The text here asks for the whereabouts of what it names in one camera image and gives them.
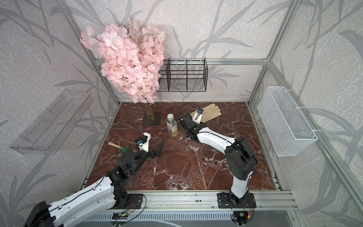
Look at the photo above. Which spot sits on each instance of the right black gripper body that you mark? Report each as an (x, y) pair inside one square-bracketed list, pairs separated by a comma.
[(199, 125)]

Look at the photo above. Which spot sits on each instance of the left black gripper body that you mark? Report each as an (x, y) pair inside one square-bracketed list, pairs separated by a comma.
[(152, 154)]

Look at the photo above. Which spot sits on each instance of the clear bottle with yellow label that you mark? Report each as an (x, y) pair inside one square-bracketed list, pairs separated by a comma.
[(172, 126)]

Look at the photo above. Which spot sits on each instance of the white bottle cap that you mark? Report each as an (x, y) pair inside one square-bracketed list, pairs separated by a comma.
[(170, 117)]

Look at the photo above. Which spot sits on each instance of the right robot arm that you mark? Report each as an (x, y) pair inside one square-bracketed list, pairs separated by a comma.
[(241, 158)]

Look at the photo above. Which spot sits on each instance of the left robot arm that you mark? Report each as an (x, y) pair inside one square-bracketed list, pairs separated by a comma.
[(106, 193)]

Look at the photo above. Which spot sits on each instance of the beige work glove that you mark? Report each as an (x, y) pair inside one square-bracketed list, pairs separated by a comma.
[(210, 112)]

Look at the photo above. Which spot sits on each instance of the pink artificial blossom tree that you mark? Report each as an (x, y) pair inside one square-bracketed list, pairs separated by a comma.
[(133, 57)]

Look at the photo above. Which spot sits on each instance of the white mesh basket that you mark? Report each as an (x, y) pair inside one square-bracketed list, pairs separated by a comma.
[(287, 127)]

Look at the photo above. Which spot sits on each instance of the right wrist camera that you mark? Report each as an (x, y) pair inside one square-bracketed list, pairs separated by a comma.
[(198, 116)]

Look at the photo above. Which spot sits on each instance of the green toy rake wooden handle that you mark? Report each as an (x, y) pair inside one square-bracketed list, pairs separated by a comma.
[(120, 148)]

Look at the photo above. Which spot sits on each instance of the black wire basket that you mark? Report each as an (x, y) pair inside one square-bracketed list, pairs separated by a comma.
[(187, 76)]

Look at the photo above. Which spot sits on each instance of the clear acrylic wall shelf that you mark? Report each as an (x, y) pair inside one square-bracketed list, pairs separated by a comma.
[(52, 127)]

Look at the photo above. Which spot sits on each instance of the aluminium mounting rail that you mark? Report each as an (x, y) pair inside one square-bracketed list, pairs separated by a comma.
[(193, 200)]

